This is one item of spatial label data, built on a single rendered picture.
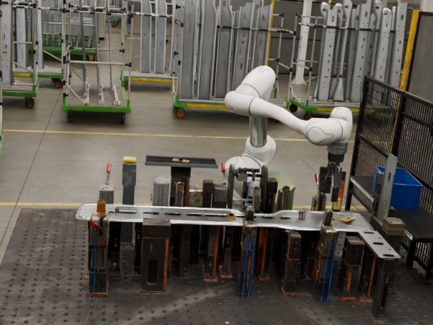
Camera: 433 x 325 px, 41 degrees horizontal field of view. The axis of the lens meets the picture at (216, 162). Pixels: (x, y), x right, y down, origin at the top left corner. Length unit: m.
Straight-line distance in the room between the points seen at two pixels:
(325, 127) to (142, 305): 1.08
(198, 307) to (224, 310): 0.11
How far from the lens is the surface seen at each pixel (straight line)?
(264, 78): 3.05
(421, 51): 5.58
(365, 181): 3.46
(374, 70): 10.75
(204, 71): 9.63
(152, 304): 2.59
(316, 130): 2.52
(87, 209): 2.75
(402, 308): 2.85
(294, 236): 2.63
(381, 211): 2.94
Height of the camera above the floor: 2.00
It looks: 16 degrees down
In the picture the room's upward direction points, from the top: 5 degrees clockwise
